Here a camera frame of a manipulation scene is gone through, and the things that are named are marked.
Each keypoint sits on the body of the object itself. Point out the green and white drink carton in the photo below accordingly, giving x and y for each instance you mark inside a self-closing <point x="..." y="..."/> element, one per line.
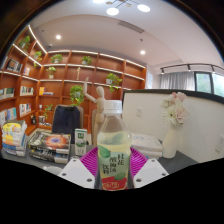
<point x="80" y="141"/>

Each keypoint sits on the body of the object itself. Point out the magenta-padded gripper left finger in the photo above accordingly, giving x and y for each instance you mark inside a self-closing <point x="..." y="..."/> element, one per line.
<point x="76" y="173"/>

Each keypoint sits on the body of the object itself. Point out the dark blue chair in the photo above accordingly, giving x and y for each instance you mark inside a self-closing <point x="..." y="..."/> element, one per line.
<point x="66" y="123"/>

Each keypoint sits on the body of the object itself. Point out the wooden wall shelf unit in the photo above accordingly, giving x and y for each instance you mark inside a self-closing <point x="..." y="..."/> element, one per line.
<point x="66" y="83"/>

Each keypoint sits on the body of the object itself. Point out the wooden artist mannequin figure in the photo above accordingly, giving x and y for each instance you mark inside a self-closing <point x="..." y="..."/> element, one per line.
<point x="100" y="106"/>

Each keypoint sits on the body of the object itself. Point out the white wall socket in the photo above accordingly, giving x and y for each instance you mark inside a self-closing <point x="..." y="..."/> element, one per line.
<point x="220" y="144"/>

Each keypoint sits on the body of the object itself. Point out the stack of dark books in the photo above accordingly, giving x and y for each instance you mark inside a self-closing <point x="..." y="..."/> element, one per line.
<point x="50" y="145"/>

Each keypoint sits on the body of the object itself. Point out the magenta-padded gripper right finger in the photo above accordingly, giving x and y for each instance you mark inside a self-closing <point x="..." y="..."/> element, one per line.
<point x="150" y="172"/>

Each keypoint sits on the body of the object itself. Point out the recessed ceiling spotlight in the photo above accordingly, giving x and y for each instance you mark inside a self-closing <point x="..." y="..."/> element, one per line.
<point x="142" y="52"/>
<point x="58" y="36"/>

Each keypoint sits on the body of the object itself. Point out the black track light rail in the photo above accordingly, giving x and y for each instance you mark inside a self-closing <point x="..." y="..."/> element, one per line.
<point x="190" y="65"/>

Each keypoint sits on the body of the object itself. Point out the grey curtain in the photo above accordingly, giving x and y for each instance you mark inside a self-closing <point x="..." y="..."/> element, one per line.
<point x="176" y="80"/>

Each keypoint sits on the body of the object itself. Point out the clear yellow-green drink bottle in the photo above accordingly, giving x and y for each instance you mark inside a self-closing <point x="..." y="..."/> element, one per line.
<point x="114" y="153"/>

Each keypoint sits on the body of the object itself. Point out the stack of white books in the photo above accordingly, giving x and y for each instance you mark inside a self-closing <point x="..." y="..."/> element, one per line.
<point x="146" y="143"/>

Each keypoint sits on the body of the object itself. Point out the white vase with pink flowers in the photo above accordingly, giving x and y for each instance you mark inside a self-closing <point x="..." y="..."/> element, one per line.
<point x="171" y="143"/>

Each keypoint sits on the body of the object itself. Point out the tan chair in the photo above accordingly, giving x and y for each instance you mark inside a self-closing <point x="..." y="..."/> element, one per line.
<point x="93" y="124"/>

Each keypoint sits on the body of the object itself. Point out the white wall switch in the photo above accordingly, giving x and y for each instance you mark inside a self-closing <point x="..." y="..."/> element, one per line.
<point x="139" y="112"/>

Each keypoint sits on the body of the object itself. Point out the branched ceiling lamp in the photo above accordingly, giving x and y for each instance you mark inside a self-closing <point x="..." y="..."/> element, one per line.
<point x="113" y="8"/>

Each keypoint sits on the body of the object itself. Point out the ceiling air vent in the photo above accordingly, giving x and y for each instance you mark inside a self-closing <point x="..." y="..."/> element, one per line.
<point x="131" y="26"/>

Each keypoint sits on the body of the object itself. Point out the window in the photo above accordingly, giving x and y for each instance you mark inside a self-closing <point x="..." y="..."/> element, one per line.
<point x="210" y="83"/>

